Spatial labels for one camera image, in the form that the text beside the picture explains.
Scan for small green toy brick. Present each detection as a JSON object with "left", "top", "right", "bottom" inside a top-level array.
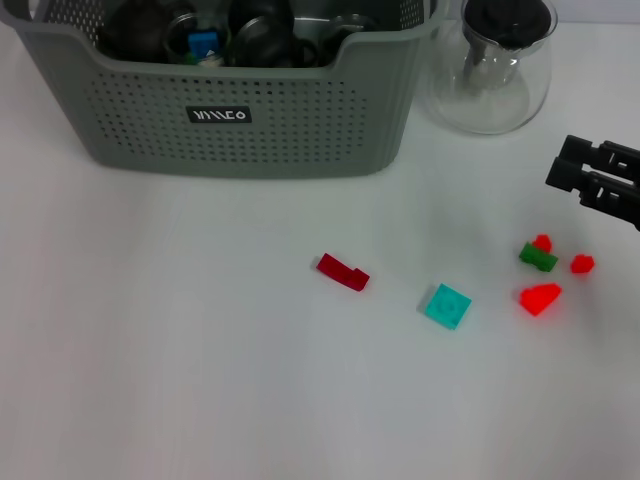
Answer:
[{"left": 518, "top": 242, "right": 560, "bottom": 274}]

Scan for red sloped toy brick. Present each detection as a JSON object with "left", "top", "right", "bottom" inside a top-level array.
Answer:
[{"left": 519, "top": 282, "right": 564, "bottom": 317}]

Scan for dark red toy brick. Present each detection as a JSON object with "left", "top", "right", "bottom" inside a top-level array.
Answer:
[{"left": 316, "top": 252, "right": 371, "bottom": 291}]

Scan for blue square toy plate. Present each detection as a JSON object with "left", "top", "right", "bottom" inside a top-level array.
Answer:
[{"left": 188, "top": 30, "right": 221, "bottom": 59}]

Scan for grey-green perforated storage bin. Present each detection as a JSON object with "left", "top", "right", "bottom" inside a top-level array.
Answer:
[{"left": 0, "top": 0, "right": 451, "bottom": 180}]

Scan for clear glass carafe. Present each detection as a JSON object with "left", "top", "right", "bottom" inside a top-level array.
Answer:
[{"left": 422, "top": 0, "right": 559, "bottom": 136}]

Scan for black carafe lid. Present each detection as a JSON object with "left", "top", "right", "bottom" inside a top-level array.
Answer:
[{"left": 462, "top": 0, "right": 559, "bottom": 50}]

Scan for teal square toy plate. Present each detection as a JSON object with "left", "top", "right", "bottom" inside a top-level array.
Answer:
[{"left": 423, "top": 283, "right": 474, "bottom": 331}]

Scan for dark clay teapot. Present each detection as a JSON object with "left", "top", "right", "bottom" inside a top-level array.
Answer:
[{"left": 95, "top": 0, "right": 174, "bottom": 64}]

